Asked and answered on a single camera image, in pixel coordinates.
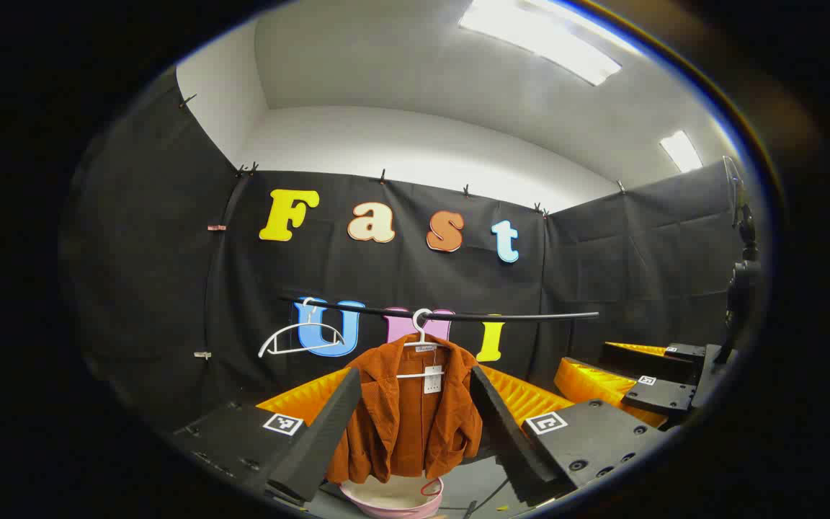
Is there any small ceiling light panel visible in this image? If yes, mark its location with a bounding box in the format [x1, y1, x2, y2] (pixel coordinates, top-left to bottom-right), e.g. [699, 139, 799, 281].
[659, 130, 704, 174]

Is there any large ceiling light panel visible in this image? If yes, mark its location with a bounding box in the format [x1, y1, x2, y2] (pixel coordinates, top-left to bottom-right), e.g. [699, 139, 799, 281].
[458, 0, 625, 87]

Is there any empty white hanger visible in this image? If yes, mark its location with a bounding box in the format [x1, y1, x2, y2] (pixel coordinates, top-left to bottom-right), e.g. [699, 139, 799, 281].
[258, 297, 347, 358]

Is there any white hanger with clothes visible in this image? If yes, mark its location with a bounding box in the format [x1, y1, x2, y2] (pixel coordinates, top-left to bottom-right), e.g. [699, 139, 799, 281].
[395, 309, 452, 381]

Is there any orange corduroy jacket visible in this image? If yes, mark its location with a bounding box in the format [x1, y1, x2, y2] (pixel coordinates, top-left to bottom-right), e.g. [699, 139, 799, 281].
[326, 333, 484, 485]

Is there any black backdrop cloth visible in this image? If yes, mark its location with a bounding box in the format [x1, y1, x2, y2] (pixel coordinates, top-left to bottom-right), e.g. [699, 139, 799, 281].
[62, 68, 747, 440]

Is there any white pink laundry hamper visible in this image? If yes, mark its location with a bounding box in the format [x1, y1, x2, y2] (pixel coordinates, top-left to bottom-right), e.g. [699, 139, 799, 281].
[339, 472, 446, 519]

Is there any black clothes rail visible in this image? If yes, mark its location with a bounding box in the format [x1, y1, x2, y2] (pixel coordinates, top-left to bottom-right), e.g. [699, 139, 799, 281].
[278, 294, 601, 323]

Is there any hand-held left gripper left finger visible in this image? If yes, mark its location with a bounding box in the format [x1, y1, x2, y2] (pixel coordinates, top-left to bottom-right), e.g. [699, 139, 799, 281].
[170, 368, 363, 505]

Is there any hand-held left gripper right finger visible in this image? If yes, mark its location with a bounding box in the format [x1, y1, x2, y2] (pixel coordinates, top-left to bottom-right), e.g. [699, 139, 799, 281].
[469, 365, 669, 505]

